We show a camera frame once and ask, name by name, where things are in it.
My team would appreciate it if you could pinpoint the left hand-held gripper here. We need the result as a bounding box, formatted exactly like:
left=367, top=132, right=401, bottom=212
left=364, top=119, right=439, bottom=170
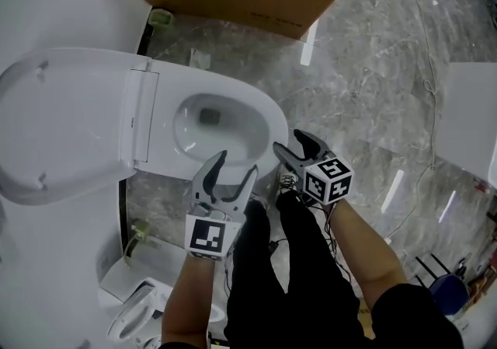
left=185, top=150, right=259, bottom=262

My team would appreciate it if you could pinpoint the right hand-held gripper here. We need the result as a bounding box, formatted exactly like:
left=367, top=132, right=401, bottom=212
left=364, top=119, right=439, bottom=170
left=273, top=129, right=355, bottom=207

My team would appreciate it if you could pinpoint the person's right forearm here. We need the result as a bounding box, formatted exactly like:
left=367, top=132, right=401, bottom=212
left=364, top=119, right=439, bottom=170
left=329, top=195, right=412, bottom=309

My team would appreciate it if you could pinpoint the person's left forearm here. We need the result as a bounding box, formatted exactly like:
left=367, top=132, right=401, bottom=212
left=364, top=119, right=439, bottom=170
left=161, top=252, right=217, bottom=347

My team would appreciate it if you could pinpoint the white toilet bowl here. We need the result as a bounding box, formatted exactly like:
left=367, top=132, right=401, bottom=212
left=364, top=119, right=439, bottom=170
left=172, top=92, right=289, bottom=185

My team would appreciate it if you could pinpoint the white toilet with square tank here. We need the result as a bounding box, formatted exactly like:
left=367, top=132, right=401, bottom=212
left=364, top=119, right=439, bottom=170
left=96, top=257, right=226, bottom=349

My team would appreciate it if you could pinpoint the white toilet lid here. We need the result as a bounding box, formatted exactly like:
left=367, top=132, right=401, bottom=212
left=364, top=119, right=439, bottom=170
left=0, top=47, right=160, bottom=207

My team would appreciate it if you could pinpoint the person's right shoe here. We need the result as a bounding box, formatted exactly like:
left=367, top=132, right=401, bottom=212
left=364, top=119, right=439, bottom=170
left=276, top=163, right=302, bottom=196

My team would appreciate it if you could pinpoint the person's black clothing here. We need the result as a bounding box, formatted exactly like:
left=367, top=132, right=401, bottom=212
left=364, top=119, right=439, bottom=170
left=157, top=191, right=465, bottom=349

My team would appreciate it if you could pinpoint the white paper scrap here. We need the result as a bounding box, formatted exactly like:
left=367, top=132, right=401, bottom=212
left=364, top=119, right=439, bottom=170
left=189, top=48, right=213, bottom=68

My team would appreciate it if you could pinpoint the white cabinet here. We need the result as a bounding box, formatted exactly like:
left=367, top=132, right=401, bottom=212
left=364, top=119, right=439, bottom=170
left=438, top=62, right=497, bottom=195

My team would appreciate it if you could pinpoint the blue stool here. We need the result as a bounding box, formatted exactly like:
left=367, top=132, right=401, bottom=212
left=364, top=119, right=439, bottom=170
left=429, top=272, right=471, bottom=317

